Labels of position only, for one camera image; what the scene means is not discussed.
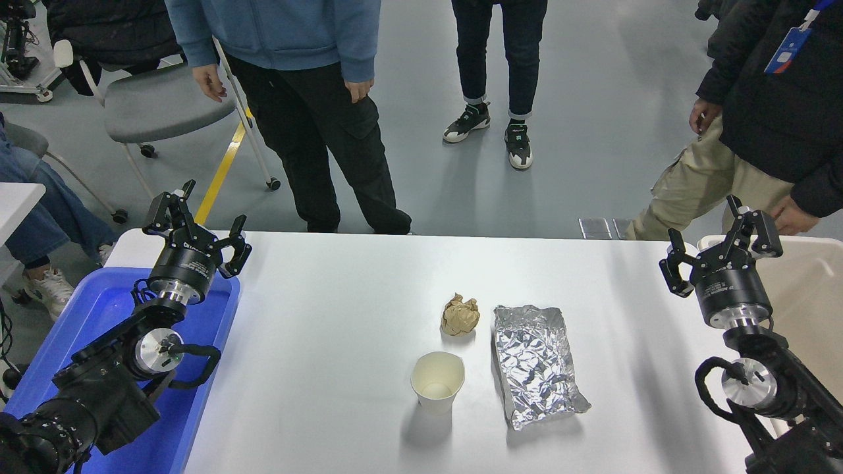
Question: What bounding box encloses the white paper cup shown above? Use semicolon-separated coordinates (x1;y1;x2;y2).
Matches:
410;352;466;416

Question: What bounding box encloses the white side table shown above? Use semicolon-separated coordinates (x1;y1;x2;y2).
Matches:
0;182;47;248

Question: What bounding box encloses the person's right hand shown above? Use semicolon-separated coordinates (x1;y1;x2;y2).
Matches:
689;99;724;136
193;65;229;103

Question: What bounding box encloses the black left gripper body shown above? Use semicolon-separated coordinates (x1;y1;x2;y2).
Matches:
148;240;219;295

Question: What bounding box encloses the person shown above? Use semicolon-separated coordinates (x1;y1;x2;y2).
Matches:
0;112;119;322
626;0;843;241
443;0;549;171
163;0;413;235
45;0;182;97

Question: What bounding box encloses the crumpled tan paper ball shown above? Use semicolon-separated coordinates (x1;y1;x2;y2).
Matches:
441;294;481;337

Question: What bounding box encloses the person's left hand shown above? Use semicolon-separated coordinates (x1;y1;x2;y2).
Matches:
344;78;375;105
767;196;820;236

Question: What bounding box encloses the large pale bin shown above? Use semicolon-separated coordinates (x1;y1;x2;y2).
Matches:
697;235;843;438

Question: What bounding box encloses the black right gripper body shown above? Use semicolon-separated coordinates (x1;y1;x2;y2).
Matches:
693;262;773;328

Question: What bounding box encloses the grey wheeled chair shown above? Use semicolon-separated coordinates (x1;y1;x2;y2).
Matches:
53;38;282;198
0;122;129;224

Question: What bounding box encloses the blue lanyard badge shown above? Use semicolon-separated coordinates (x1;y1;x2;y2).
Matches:
764;26;813;75

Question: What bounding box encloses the silver foil tray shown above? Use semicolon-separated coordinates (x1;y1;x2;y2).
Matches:
493;304;592;432

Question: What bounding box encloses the black device on white stand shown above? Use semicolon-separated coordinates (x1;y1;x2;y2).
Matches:
0;0;54;103

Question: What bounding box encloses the blue plastic tray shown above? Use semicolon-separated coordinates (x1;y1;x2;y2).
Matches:
3;267;242;474

